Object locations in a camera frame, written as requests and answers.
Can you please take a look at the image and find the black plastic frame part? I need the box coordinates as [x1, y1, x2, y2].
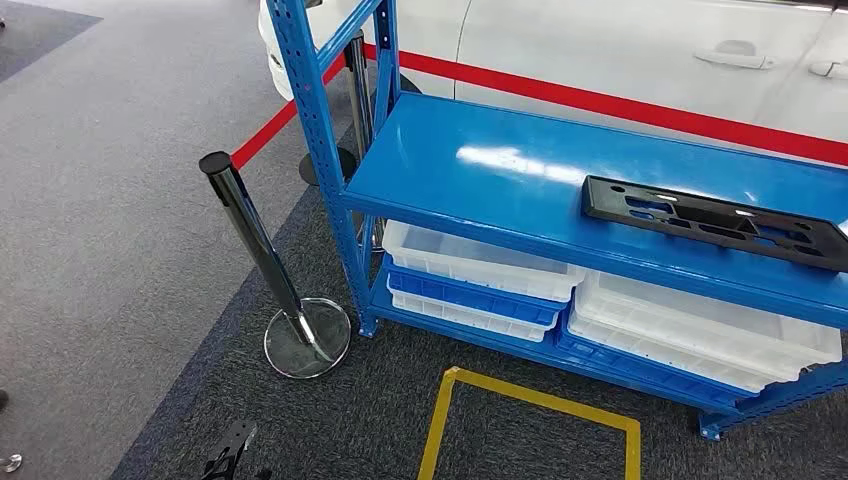
[580, 174, 848, 274]

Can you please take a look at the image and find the blue steel shelf rack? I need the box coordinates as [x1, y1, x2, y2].
[264, 0, 848, 442]

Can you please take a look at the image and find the white plastic tray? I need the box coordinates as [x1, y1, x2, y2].
[574, 270, 844, 384]
[382, 220, 588, 303]
[390, 291, 549, 344]
[566, 309, 783, 395]

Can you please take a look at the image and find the red barrier belt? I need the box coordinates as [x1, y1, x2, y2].
[362, 42, 848, 168]
[229, 55, 348, 172]

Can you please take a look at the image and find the white car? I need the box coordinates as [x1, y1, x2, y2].
[258, 0, 848, 168]

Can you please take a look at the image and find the chrome stanchion post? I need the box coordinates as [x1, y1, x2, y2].
[198, 150, 352, 380]
[341, 29, 388, 256]

